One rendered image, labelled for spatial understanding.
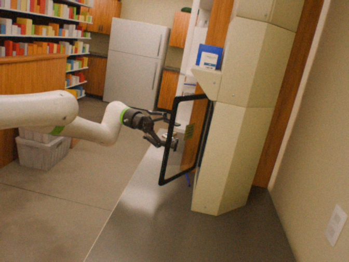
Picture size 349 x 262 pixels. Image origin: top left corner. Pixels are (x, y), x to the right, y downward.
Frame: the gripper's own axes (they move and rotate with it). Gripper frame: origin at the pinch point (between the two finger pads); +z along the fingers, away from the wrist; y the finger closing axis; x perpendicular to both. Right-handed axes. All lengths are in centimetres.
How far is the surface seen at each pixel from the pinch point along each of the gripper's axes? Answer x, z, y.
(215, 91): -6.9, 19.0, 24.7
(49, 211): 23, -123, -120
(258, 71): 0.8, 30.3, 34.7
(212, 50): 7.5, 7.1, 38.4
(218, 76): -6.9, 19.0, 30.4
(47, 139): 59, -187, -82
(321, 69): 37, 46, 40
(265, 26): -1, 29, 50
